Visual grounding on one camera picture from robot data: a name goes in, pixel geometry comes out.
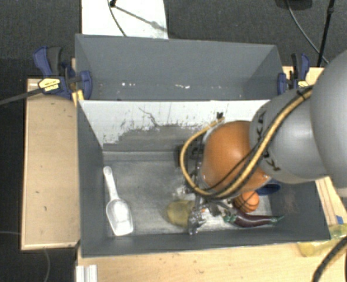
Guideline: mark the white plastic scoop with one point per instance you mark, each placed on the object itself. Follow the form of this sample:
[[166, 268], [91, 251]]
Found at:
[[119, 216]]

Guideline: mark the purple toy eggplant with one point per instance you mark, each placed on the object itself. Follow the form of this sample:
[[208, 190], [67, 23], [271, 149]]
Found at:
[[253, 221]]

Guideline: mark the pale wood board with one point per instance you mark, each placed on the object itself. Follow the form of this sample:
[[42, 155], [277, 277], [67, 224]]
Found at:
[[51, 172]]

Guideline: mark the orange toy basketball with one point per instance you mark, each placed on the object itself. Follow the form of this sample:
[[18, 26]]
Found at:
[[247, 203]]

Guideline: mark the grey metal bin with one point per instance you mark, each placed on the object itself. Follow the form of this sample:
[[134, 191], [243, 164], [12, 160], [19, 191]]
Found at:
[[150, 69]]

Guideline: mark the pale yellow round thing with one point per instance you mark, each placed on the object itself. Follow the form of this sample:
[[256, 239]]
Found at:
[[178, 213]]

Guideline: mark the blue round thing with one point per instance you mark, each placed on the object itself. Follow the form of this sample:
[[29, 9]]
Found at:
[[270, 188]]

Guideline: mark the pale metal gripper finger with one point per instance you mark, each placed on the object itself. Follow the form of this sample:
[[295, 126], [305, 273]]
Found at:
[[193, 228], [199, 218]]

